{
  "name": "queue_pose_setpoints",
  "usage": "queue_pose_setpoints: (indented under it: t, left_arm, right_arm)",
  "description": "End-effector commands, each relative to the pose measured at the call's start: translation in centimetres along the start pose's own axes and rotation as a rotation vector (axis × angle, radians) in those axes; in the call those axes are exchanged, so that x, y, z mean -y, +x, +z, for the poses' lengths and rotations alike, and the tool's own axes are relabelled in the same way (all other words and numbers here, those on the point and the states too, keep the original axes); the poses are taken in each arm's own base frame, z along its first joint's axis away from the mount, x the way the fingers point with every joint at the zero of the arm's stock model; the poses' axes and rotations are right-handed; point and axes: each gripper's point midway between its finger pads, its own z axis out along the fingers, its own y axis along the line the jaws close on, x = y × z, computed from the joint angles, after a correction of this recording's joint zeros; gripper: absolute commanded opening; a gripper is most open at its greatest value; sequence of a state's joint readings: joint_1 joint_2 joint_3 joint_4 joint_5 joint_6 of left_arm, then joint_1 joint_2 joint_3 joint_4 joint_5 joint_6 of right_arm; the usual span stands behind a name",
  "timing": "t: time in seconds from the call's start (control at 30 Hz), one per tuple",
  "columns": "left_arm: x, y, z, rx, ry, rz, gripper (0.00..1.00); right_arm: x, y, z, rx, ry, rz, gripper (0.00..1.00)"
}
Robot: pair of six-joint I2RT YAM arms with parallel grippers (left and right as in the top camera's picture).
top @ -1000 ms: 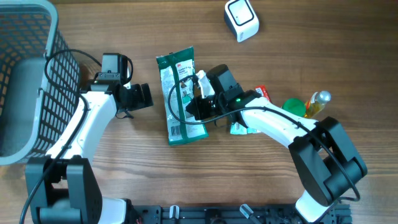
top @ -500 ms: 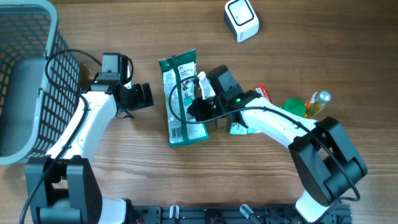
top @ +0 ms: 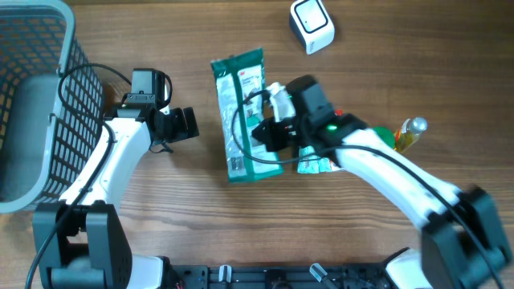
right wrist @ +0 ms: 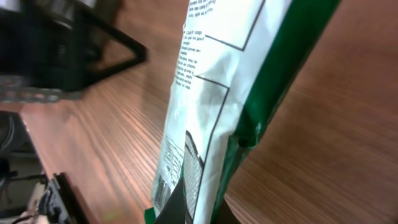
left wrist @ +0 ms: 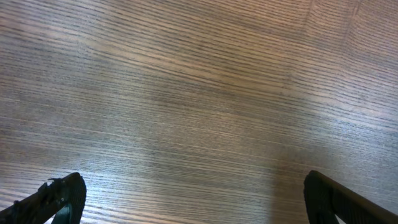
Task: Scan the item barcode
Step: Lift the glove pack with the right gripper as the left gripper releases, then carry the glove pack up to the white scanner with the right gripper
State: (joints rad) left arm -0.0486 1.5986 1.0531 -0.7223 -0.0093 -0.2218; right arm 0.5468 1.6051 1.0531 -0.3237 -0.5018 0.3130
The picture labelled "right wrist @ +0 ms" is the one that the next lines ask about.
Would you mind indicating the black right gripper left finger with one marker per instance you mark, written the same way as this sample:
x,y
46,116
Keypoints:
x,y
174,210

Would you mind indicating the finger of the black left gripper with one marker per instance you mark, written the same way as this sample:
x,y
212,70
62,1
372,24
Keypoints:
x,y
89,76

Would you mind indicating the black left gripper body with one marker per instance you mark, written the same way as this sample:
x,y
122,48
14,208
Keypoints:
x,y
43,52

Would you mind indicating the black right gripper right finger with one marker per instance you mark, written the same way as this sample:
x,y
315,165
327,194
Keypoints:
x,y
225,215

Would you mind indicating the green glove package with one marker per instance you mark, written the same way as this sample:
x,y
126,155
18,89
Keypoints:
x,y
237,60

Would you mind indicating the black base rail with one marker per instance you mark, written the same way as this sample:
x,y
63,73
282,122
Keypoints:
x,y
28,195

